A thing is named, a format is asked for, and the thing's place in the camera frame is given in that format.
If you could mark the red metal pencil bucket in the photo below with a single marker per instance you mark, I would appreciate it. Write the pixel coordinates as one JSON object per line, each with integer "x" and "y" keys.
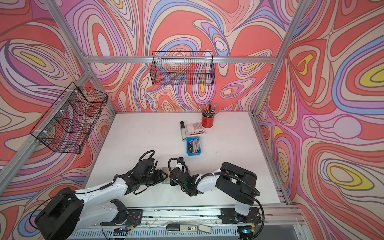
{"x": 207, "y": 122}

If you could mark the blue plastic card tray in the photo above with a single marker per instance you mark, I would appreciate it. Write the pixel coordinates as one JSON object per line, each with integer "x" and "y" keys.
{"x": 189, "y": 139}

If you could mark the black wire basket left wall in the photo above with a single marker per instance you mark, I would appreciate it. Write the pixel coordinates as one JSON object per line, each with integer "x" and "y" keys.
{"x": 67, "y": 127}

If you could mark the black wire basket wall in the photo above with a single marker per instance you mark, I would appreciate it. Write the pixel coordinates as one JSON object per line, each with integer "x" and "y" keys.
{"x": 183, "y": 68}
{"x": 67, "y": 127}

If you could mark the beige stapler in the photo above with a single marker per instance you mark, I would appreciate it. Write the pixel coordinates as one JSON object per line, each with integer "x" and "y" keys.
{"x": 183, "y": 131}

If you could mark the stack of cards in tray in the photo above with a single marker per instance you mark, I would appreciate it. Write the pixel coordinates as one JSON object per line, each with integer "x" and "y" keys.
{"x": 194, "y": 146}

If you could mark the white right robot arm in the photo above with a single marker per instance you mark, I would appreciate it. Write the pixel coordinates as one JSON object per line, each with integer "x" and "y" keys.
{"x": 232, "y": 180}

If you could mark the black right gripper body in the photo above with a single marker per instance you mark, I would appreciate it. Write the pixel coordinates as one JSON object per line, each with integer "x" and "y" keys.
{"x": 173, "y": 183}

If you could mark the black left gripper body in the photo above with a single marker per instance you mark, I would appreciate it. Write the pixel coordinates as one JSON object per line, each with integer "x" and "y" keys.
{"x": 147, "y": 181}

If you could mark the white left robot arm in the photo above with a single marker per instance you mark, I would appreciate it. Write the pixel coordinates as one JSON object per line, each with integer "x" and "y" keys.
{"x": 69, "y": 211}

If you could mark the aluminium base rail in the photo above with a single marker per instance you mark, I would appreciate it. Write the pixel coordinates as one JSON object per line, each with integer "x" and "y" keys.
{"x": 281, "y": 223}

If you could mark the pink desk calculator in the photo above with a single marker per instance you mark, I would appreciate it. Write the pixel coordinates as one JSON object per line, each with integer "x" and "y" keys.
{"x": 195, "y": 129}

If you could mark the black wire basket back wall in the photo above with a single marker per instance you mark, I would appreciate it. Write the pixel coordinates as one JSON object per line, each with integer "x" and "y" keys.
{"x": 183, "y": 68}

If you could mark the grey handheld device on rail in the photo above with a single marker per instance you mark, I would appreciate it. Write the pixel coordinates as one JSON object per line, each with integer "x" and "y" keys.
{"x": 188, "y": 228}

